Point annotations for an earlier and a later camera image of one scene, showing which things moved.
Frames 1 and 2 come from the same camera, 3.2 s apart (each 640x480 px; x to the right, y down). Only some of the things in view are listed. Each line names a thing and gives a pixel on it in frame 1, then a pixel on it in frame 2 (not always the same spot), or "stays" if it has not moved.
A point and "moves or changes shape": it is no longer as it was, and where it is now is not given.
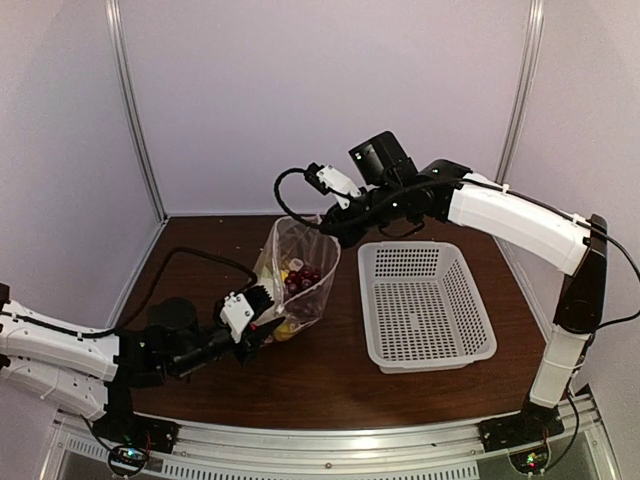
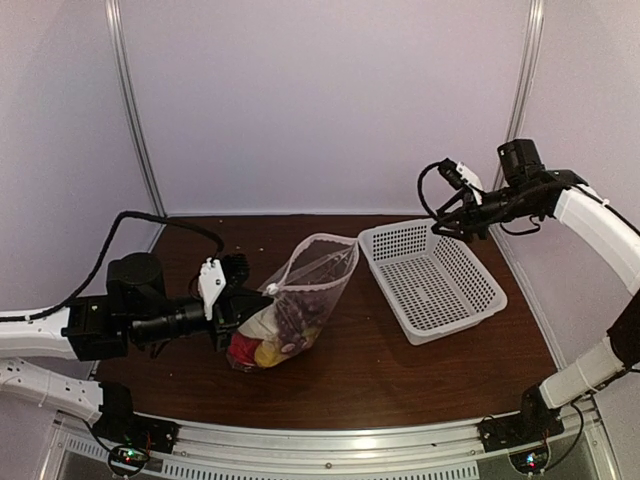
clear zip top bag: x=300 y=259 moves or changes shape
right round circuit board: x=529 y=461 stays
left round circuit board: x=127 y=460 stays
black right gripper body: x=379 y=204 to x=480 y=224
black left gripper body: x=249 y=346 to x=224 y=323
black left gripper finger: x=263 y=331 to x=244 y=303
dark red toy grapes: x=297 y=280 to x=296 y=316
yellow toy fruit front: x=284 y=331 to x=267 y=356
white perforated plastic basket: x=424 y=306 moves or changes shape
